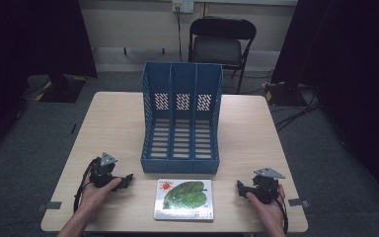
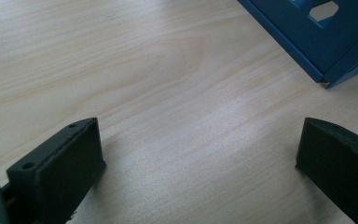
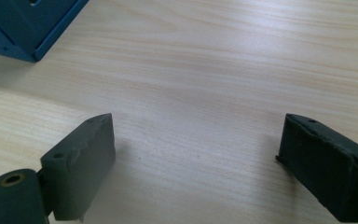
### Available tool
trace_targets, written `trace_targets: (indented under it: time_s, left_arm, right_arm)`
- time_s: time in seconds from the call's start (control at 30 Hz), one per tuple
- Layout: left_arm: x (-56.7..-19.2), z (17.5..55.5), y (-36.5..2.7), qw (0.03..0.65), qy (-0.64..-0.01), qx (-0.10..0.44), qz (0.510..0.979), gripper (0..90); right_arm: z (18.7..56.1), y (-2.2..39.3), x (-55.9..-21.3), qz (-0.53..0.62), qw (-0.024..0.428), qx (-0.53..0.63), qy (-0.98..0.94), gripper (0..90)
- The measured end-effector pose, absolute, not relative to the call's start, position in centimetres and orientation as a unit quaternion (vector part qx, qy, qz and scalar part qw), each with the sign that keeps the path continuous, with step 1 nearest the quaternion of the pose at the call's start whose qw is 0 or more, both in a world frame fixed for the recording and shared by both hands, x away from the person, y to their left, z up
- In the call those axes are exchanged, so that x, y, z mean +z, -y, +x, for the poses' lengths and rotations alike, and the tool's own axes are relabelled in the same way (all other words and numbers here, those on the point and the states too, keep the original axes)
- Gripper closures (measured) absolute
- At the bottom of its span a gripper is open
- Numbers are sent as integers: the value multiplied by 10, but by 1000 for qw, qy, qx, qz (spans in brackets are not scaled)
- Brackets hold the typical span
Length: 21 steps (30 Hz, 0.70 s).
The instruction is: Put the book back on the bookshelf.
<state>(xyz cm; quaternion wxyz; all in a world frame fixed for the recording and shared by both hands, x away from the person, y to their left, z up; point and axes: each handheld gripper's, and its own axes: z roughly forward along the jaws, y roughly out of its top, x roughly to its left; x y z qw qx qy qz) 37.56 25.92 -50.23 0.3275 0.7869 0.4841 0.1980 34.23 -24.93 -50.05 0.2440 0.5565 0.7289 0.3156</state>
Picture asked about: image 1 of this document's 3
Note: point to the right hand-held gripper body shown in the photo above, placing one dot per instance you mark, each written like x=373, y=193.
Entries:
x=266, y=186

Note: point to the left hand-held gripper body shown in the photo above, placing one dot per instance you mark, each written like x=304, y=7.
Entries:
x=102, y=171

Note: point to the picture book with green leaf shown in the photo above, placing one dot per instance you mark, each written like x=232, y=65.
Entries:
x=184, y=199

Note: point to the blue three-slot file rack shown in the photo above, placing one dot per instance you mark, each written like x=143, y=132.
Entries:
x=181, y=82

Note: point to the person's right hand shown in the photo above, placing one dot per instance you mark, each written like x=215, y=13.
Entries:
x=269, y=214

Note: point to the person's left hand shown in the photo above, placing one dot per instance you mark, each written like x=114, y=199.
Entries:
x=93, y=199

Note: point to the grey tape strip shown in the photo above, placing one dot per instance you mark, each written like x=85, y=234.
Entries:
x=297, y=202
x=51, y=205

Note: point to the black stand base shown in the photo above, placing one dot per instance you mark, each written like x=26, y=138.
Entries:
x=62, y=89
x=283, y=94

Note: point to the black folding chair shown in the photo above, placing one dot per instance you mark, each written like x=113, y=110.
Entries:
x=217, y=49

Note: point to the black curtain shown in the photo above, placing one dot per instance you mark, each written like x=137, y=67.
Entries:
x=348, y=65
x=29, y=49

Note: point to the white wall socket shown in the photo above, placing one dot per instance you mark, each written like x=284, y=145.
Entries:
x=183, y=6

